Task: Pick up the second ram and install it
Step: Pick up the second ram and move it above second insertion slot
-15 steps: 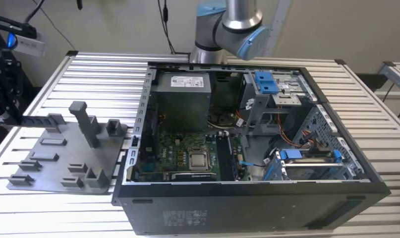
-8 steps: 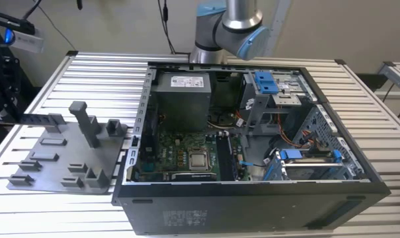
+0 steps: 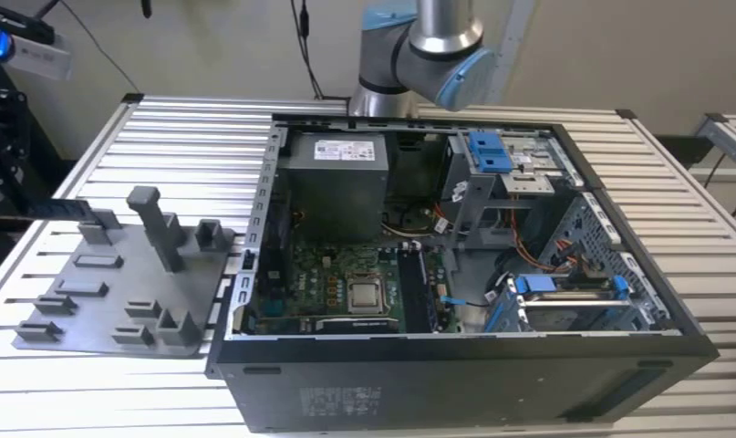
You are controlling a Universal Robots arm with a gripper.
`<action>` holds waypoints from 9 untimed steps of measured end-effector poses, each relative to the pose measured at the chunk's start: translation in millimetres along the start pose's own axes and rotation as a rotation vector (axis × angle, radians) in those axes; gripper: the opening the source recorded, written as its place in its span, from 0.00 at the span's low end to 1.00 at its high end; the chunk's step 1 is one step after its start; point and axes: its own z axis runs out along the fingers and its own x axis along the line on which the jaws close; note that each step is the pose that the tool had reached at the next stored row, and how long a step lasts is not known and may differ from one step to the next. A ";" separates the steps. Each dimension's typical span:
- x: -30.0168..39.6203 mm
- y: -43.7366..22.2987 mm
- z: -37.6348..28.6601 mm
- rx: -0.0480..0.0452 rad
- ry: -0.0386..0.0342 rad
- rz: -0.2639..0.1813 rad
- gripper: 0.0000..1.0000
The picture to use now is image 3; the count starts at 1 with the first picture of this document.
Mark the power supply wire bundle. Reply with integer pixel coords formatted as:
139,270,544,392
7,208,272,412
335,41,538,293
378,203,452,238

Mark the silver CPU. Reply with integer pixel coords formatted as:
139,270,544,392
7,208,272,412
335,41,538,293
350,282,382,310

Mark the aluminium side table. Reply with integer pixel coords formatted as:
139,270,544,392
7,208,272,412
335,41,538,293
687,111,736,183

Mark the blue RAM stick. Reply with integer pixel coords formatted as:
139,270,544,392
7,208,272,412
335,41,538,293
24,198,95,222

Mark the silver socket cover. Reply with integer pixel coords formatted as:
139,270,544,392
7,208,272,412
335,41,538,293
340,272,390,317

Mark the green motherboard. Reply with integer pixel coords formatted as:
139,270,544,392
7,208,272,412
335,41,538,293
244,241,464,335

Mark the grey parts rack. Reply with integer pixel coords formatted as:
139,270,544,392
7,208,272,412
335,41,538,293
12,184,240,360

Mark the NVIDIA graphics card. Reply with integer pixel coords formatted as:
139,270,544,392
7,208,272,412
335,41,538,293
313,317,404,334

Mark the silver drive cage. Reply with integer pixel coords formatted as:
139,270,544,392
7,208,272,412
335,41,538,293
440,127,586,250

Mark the blue drive latch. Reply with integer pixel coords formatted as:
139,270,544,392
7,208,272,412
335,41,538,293
467,130,504,159
475,152,510,175

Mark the blue disk carrier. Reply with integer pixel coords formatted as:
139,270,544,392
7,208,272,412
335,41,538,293
486,273,634,333

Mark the drive power wire bundle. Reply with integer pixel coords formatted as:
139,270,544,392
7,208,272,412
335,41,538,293
547,235,591,277

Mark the grey power supply unit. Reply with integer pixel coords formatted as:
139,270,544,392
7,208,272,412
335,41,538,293
277,131,392,244

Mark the perforated disk bay cage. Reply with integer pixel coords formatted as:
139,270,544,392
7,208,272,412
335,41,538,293
480,190,674,335

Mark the black hanging cable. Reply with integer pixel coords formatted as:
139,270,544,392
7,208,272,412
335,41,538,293
288,0,327,100

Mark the black RAM slot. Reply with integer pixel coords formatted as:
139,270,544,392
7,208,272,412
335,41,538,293
416,248,428,333
400,248,412,333

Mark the black PC case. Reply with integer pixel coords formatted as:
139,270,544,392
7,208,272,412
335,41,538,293
203,111,722,434

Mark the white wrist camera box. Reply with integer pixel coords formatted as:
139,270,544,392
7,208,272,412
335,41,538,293
5,36,76,82

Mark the orange data cable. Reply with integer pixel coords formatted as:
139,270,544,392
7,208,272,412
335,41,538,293
508,204,568,277

